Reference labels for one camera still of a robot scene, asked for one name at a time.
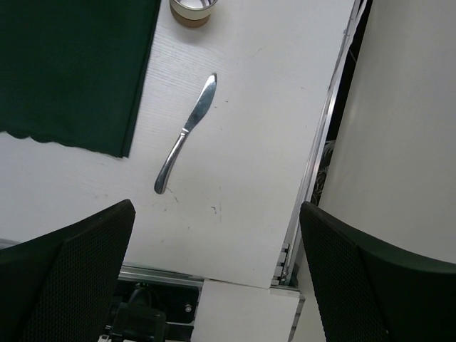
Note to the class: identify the silver table knife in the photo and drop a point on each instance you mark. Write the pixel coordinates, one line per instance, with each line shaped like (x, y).
(200, 109)

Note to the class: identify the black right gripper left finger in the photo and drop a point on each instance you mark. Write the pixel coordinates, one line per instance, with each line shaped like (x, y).
(58, 287)

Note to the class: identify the metal cup with cork base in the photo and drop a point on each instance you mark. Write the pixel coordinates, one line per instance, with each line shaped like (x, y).
(192, 13)

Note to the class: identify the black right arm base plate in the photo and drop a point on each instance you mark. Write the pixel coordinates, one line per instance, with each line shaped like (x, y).
(152, 311)

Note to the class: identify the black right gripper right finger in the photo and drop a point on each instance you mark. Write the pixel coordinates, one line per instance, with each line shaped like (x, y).
(369, 290)

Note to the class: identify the dark green cloth napkin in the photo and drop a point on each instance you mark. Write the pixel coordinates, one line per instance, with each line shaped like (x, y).
(72, 72)

